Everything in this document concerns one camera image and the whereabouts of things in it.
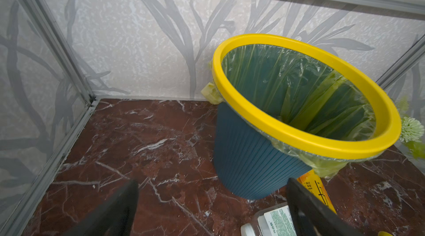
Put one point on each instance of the upper white cap bottle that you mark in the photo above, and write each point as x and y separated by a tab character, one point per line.
273	221

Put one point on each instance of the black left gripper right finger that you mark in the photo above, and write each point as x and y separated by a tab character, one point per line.
311	217

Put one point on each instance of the teal ribbed trash bin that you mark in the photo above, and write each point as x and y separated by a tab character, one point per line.
255	154

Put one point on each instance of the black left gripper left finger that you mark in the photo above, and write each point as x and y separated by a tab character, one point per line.
114	217

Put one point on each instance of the green plastic bin liner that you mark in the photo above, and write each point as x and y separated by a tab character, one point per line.
300	91

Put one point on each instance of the yellow orange drink bottle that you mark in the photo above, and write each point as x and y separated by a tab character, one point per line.
313	184

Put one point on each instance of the green artificial plant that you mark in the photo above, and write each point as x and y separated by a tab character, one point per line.
412	130

